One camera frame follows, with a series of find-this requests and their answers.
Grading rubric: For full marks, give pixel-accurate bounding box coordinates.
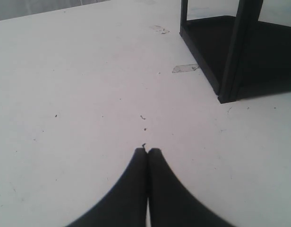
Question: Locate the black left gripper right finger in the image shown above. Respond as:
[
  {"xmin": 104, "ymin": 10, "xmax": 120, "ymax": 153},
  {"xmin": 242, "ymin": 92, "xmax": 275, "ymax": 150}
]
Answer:
[{"xmin": 148, "ymin": 148, "xmax": 230, "ymax": 227}]

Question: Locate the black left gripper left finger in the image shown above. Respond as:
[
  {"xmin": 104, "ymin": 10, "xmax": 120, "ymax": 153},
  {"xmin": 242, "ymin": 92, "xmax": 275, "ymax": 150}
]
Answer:
[{"xmin": 68, "ymin": 148, "xmax": 148, "ymax": 227}]

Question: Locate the clear tape piece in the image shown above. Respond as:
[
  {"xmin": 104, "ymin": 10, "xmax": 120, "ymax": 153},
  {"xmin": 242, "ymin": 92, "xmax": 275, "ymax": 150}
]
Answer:
[{"xmin": 172, "ymin": 64, "xmax": 199, "ymax": 73}]

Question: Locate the black metal shelf rack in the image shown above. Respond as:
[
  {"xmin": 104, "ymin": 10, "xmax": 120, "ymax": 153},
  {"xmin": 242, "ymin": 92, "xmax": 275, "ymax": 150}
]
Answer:
[{"xmin": 180, "ymin": 0, "xmax": 291, "ymax": 103}]

